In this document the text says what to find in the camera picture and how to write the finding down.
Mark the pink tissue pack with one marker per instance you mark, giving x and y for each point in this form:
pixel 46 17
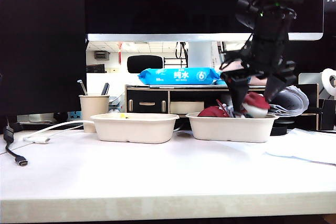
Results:
pixel 258 80

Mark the yellow black-eared mouse doll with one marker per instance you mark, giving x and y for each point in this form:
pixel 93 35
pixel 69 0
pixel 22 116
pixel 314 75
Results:
pixel 123 115

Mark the beige sticky note block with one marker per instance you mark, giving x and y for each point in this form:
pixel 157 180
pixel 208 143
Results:
pixel 187 107

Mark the black office chair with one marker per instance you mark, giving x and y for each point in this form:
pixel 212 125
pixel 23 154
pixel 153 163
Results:
pixel 144 64

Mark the white paper sheet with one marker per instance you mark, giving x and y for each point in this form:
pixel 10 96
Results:
pixel 302 148

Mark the wooden desk organizer shelf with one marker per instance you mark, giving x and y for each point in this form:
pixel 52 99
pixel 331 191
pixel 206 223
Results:
pixel 168 100

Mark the red and white carton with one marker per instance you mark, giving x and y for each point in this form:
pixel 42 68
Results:
pixel 216 51

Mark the black partition panel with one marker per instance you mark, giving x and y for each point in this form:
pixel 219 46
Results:
pixel 39 51

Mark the silver power strip blue socket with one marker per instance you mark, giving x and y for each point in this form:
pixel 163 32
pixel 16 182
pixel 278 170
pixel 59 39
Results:
pixel 74 116

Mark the beige paper cup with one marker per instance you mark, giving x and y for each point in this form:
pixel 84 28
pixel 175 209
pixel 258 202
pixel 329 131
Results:
pixel 93 108

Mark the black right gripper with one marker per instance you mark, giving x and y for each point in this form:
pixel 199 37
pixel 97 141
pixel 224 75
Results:
pixel 252 74

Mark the white jar doll blue guitar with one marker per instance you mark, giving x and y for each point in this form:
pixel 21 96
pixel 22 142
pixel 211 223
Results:
pixel 256 103

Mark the red hanging knot ornament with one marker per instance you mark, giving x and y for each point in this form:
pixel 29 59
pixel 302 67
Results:
pixel 119 54

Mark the blue wet wipes pack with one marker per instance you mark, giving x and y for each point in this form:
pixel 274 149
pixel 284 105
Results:
pixel 181 75

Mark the white tape roll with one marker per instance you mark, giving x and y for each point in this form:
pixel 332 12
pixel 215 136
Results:
pixel 326 77

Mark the black round knob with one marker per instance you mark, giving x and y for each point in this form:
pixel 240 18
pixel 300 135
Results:
pixel 60 116

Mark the white jar doll black lettering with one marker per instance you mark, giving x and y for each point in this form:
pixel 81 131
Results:
pixel 210 111

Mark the black AOC monitor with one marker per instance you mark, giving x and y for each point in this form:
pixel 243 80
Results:
pixel 330 11

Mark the silver-bezel computer monitor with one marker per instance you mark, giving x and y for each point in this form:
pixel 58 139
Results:
pixel 157 3

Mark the silver pen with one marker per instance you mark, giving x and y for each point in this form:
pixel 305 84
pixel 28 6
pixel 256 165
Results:
pixel 82 86

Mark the beige paper box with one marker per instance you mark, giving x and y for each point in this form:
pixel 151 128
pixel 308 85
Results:
pixel 131 129
pixel 231 129

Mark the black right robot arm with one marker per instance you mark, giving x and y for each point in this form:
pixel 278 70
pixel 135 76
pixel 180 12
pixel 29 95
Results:
pixel 270 37

